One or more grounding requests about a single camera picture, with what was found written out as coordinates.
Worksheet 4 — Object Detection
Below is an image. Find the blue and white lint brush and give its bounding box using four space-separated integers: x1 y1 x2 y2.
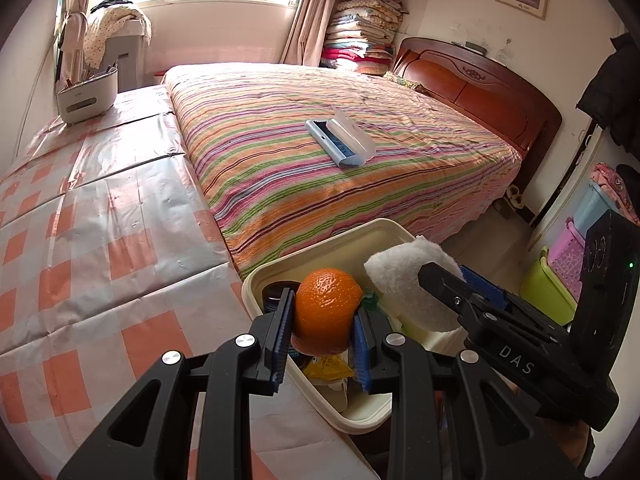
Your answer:
305 112 377 170

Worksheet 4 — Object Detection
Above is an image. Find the dotted cream blanket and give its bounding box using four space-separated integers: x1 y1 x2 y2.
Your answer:
82 0 152 68

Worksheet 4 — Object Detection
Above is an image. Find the grey cabinet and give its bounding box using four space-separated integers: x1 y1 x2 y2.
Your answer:
102 17 151 93

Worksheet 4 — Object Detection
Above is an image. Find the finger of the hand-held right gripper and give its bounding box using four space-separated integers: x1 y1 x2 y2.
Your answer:
459 265 508 311
417 262 501 331

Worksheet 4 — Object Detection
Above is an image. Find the black round jar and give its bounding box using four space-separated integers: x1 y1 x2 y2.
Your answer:
261 280 297 313

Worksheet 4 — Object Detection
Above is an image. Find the green plastic storage bin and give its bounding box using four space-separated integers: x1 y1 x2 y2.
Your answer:
520 247 578 326

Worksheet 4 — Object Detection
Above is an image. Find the pink folded cloth pile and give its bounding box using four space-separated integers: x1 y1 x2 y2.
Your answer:
589 162 640 221

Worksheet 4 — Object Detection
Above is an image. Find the cream plastic trash bin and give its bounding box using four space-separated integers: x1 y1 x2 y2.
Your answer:
241 217 468 436

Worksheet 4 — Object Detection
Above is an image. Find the patterned pillow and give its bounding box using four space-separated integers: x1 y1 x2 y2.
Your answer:
382 71 418 90

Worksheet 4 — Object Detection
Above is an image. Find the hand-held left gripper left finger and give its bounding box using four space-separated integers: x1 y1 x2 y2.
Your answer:
57 287 296 480

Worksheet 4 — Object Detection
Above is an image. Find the orange checkered tablecloth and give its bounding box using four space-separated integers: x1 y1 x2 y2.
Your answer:
0 84 381 480

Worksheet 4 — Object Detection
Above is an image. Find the stack of folded quilts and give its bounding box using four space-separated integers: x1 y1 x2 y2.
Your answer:
320 0 405 76

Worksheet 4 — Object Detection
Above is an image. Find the pink plastic basket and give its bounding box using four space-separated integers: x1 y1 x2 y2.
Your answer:
546 217 588 301

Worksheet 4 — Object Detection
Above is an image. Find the wooden bed headboard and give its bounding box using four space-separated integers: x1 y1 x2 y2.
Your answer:
391 36 563 196

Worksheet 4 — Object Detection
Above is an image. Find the yellow snack packet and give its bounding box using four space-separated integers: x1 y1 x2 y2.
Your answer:
304 354 355 381

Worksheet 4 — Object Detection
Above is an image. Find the white desktop organizer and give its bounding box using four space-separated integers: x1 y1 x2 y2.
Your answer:
55 62 120 126

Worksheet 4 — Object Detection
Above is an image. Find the blue plastic storage bin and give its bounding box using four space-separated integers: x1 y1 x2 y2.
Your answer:
575 180 618 241

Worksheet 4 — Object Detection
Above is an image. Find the dark hanging jacket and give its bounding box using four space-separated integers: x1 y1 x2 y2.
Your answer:
576 32 640 153

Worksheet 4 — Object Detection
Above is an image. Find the white fluffy cloth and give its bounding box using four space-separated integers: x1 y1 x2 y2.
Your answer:
363 236 467 333

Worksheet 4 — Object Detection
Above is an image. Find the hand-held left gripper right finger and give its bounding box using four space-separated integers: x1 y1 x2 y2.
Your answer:
352 307 583 480

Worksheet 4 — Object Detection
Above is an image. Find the orange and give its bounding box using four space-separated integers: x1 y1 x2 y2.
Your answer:
292 268 365 356

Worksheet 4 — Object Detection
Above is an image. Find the pale pink hanging cloth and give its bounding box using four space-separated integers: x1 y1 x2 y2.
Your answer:
59 10 87 68

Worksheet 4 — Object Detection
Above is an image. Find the striped bed cover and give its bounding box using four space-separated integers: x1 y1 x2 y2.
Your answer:
162 62 523 281

